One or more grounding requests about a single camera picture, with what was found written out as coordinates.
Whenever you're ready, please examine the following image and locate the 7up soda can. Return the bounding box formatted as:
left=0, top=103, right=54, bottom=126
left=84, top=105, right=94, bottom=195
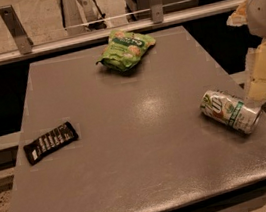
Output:
left=200, top=90, right=262, bottom=135

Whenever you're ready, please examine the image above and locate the left metal bracket post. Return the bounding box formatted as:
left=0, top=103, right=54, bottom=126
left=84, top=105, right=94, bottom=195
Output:
left=0, top=5, right=33, bottom=55

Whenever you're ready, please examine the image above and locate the metal rail behind table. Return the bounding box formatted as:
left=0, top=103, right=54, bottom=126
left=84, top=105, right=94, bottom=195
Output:
left=0, top=0, right=245, bottom=65

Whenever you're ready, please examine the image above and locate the black snack bar wrapper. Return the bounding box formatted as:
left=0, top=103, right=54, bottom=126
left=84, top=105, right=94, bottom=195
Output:
left=23, top=122, right=78, bottom=165

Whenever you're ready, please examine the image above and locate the green rice chip bag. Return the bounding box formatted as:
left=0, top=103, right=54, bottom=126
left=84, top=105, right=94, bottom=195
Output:
left=96, top=30, right=156, bottom=72

